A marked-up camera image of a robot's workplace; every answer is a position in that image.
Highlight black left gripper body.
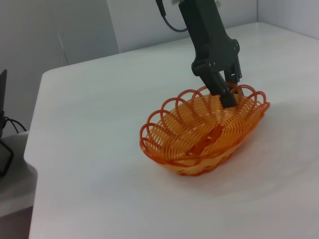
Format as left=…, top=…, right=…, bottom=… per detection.
left=178, top=0, right=241, bottom=73

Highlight black monitor stand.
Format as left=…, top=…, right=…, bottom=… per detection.
left=0, top=139, right=13, bottom=178

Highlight black desk cable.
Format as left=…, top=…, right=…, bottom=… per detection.
left=0, top=116, right=27, bottom=134

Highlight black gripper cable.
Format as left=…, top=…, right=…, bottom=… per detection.
left=156, top=0, right=189, bottom=32

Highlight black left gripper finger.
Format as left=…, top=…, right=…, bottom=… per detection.
left=193, top=64, right=238, bottom=110
left=224, top=57, right=244, bottom=97

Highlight orange plastic woven basket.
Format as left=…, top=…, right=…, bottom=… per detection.
left=139, top=83, right=271, bottom=177

